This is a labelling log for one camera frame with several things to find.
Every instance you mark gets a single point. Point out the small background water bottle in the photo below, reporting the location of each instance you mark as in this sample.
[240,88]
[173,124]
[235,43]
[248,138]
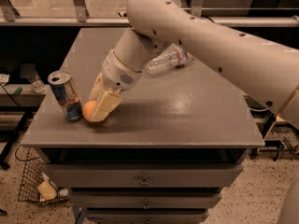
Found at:
[37,84]

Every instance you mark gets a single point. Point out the bottom grey drawer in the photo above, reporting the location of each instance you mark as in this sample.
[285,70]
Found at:
[138,216]

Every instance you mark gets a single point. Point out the orange fruit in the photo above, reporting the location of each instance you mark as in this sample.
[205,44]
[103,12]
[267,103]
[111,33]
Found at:
[87,110]

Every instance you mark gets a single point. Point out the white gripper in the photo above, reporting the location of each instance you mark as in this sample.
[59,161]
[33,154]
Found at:
[117,73]

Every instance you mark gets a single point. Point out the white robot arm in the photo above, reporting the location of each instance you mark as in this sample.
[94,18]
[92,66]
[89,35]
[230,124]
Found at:
[267,71]

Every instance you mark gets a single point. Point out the top grey drawer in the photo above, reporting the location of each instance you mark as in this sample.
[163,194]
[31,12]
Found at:
[142,175]

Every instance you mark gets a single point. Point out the black wire basket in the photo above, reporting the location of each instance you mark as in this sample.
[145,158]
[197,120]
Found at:
[32,177]

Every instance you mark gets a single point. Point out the clear plastic water bottle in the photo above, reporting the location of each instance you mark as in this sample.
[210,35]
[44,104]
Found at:
[173,57]

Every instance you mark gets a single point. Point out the middle grey drawer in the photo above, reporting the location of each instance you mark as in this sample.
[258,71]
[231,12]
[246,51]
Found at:
[145,199]

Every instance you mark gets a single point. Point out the red bull can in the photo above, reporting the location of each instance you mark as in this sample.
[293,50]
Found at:
[65,92]

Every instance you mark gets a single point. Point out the grey drawer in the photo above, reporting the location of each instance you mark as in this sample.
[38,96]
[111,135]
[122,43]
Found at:
[145,199]
[138,216]
[142,175]

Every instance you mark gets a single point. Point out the grey metal railing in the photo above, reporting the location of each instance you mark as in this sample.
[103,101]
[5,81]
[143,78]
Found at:
[233,13]

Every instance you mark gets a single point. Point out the yellow metal stand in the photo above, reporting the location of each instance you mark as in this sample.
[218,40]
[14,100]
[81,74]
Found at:
[288,113]

